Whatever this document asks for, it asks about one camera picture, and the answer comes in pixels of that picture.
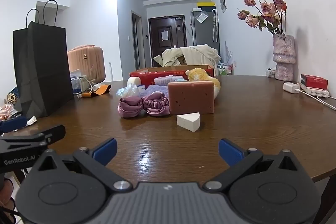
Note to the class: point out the red small box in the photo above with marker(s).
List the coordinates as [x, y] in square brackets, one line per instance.
[315, 81]

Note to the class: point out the pink textured vase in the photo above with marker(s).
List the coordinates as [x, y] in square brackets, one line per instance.
[283, 61]

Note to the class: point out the dark brown door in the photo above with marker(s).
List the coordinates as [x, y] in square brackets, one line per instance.
[157, 50]

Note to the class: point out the snack bag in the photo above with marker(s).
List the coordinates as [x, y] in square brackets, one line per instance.
[6, 111]

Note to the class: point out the clear plastic puff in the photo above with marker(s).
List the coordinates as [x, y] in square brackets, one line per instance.
[126, 91]

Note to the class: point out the brown wooden chair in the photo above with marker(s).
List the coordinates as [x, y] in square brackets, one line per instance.
[182, 60]

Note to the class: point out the red cardboard box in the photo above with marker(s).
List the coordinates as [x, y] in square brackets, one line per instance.
[147, 77]

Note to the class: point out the black paper bag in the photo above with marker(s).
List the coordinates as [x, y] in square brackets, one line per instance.
[42, 69]

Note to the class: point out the pink suitcase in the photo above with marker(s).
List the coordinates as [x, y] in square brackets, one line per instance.
[86, 61]

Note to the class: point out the ruffled purple satin scrunchie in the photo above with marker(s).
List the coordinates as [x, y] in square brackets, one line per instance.
[156, 104]

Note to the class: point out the blue white small packet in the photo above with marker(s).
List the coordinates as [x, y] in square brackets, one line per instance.
[141, 88]

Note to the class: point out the yellow plush toy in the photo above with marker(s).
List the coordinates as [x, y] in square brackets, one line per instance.
[197, 74]

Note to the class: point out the person's left hand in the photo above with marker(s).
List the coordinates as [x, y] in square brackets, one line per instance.
[5, 188]

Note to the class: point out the white wedge sponge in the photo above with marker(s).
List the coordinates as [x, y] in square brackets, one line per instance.
[189, 121]

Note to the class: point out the beige coat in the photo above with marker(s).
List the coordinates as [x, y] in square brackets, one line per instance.
[202, 54]

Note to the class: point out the wicker ball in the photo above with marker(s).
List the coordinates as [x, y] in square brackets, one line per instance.
[11, 98]

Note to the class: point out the yellow box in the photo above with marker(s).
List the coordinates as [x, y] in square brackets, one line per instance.
[206, 5]

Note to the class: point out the mauve satin scrunchie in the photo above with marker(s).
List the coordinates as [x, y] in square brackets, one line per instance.
[128, 108]

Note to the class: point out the purple knitted cloth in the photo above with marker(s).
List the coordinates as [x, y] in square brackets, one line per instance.
[153, 89]

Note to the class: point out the clear plastic bag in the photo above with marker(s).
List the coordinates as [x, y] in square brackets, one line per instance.
[76, 82]

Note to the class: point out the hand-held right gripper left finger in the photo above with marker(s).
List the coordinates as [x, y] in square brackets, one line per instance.
[105, 151]

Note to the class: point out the white paper sheet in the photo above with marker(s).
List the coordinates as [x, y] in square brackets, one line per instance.
[164, 35]

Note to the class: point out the bunch of dried roses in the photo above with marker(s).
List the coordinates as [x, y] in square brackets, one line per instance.
[267, 7]

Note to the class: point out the clear packet on fridge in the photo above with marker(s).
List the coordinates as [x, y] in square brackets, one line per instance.
[201, 17]

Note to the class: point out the white umbrella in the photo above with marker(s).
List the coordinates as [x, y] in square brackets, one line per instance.
[214, 27]

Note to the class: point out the wall poster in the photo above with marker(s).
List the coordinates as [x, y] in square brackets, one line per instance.
[223, 2]

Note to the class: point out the pink sponge block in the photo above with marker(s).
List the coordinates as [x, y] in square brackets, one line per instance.
[190, 98]

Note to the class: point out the grey fridge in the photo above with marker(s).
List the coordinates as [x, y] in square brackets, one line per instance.
[204, 35]

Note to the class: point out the grey door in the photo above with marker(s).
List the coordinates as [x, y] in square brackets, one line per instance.
[136, 43]

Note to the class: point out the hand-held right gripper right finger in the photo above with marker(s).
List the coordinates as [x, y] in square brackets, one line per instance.
[231, 151]

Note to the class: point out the cluttered small shelf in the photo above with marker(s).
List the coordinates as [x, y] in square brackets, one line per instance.
[225, 69]

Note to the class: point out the white charger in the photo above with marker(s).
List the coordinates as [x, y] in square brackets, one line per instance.
[290, 87]

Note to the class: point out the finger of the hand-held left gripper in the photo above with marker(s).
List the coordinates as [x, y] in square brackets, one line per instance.
[13, 123]
[53, 133]

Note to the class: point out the small white bottle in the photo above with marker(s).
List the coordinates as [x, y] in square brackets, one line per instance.
[270, 72]

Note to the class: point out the crumpled white paper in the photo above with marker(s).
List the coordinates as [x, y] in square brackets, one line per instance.
[31, 121]

